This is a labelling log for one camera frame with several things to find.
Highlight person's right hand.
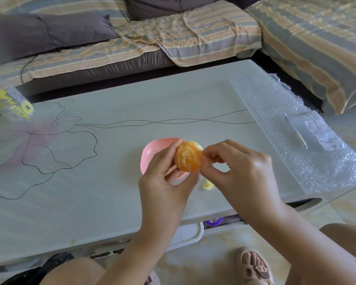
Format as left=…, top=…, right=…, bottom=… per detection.
left=200, top=139, right=288, bottom=228

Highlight person's left hand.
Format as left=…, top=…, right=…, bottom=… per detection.
left=133, top=139, right=202, bottom=253

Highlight pink plastic dish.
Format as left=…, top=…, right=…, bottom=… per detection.
left=140, top=138, right=187, bottom=179

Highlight orange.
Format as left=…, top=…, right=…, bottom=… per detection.
left=174, top=141, right=204, bottom=173

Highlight person's right forearm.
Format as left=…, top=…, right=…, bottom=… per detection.
left=252, top=204, right=356, bottom=285

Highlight person's left forearm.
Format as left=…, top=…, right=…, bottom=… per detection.
left=96, top=237, right=171, bottom=285

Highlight person's left foot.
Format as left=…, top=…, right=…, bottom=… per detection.
left=144, top=270, right=161, bottom=285

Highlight person's foot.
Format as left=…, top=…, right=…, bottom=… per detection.
left=235, top=247, right=275, bottom=285
left=144, top=270, right=161, bottom=285

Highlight person's right foot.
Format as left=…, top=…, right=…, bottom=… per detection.
left=235, top=247, right=275, bottom=285

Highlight person's right leg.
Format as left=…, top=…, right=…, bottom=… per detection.
left=286, top=224, right=356, bottom=285

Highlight person's leg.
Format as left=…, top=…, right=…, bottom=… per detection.
left=38, top=257, right=106, bottom=285
left=286, top=224, right=356, bottom=285

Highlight person's left leg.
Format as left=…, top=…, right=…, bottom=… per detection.
left=38, top=257, right=106, bottom=285

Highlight white plastic container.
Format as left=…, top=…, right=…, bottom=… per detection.
left=167, top=221, right=205, bottom=251

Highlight thin white stick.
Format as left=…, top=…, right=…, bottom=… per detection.
left=284, top=113, right=309, bottom=150

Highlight clear bubble wrap sheet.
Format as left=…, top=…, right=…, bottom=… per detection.
left=229, top=73, right=356, bottom=194

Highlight clear plastic bag paper label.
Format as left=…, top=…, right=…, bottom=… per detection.
left=284, top=111, right=346, bottom=152

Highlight dark brown sofa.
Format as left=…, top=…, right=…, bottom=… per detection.
left=16, top=49, right=324, bottom=113

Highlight black plastic bag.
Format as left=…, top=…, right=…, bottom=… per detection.
left=0, top=252, right=75, bottom=285

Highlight striped sofa sheet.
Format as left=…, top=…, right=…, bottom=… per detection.
left=0, top=0, right=262, bottom=86
left=244, top=0, right=356, bottom=115

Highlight dark purple cushion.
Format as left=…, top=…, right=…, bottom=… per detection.
left=224, top=0, right=269, bottom=10

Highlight clear bottle yellow label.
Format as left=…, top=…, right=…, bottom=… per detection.
left=0, top=80, right=35, bottom=121

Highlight grey upright cushion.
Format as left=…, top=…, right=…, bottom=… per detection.
left=123, top=0, right=222, bottom=21

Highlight grey flat pillow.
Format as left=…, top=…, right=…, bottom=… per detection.
left=0, top=13, right=119, bottom=68

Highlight purple plastic ring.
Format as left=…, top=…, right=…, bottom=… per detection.
left=204, top=217, right=224, bottom=228

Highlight black cable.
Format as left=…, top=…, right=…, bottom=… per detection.
left=20, top=55, right=38, bottom=85

